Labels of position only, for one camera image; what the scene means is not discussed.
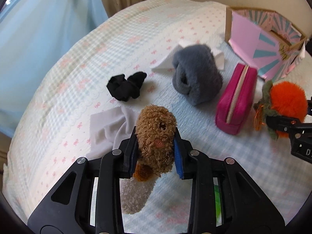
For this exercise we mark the pink patterned cardboard box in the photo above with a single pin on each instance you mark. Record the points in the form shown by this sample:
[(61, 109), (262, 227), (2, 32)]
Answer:
[(265, 40)]

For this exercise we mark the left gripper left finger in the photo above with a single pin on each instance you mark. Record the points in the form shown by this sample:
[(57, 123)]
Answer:
[(86, 199)]

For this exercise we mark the checked bed blanket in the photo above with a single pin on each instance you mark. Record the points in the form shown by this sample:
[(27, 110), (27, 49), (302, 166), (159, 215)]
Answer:
[(104, 86)]

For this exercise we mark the brown curly plush toy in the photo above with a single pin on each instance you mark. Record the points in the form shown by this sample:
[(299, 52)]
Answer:
[(155, 130)]

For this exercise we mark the black scrunchie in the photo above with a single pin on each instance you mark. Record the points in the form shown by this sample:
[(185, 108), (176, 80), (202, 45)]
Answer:
[(123, 89)]

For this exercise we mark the grey fluffy earmuffs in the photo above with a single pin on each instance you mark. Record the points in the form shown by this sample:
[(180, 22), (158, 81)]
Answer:
[(196, 75)]

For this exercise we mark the light grey microfibre cloth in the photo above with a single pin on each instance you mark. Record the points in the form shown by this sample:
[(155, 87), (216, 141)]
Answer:
[(108, 129)]

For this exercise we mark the magenta zipper pouch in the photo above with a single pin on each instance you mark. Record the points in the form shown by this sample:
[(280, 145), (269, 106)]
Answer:
[(236, 101)]

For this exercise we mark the orange fluffy plush toy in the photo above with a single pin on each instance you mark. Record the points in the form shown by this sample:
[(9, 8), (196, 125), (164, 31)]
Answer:
[(282, 99)]

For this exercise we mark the white folded cloth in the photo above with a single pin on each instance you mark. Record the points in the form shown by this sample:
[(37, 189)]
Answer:
[(166, 62)]

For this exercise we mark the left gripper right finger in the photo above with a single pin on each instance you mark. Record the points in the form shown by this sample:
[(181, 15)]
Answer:
[(224, 198)]

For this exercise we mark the light blue curtain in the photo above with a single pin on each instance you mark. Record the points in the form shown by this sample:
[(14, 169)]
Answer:
[(35, 34)]

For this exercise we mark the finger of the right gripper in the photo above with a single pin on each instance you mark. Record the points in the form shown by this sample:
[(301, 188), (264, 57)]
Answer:
[(292, 126)]

